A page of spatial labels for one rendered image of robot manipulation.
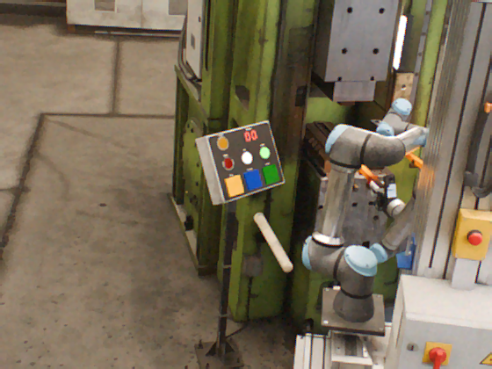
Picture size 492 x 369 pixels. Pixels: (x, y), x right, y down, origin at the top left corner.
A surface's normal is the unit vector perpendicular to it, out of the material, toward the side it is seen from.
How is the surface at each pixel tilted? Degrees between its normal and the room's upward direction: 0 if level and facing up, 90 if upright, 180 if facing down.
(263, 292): 90
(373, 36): 90
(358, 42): 90
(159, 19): 90
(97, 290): 0
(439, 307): 0
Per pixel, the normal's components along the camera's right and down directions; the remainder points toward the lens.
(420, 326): -0.05, 0.39
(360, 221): 0.34, 0.40
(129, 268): 0.11, -0.91
